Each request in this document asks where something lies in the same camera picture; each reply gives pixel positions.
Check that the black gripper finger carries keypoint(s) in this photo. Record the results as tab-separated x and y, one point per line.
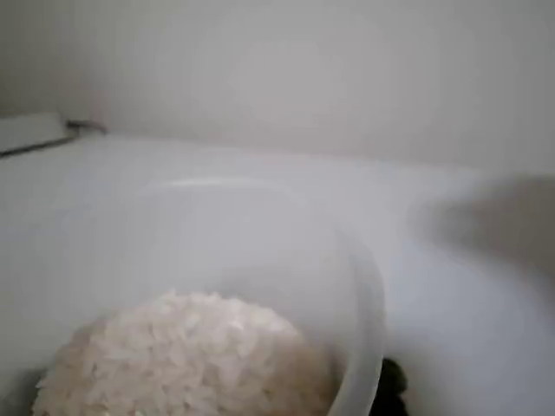
393	390

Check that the white uncooked rice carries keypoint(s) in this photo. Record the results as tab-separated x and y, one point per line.
186	355

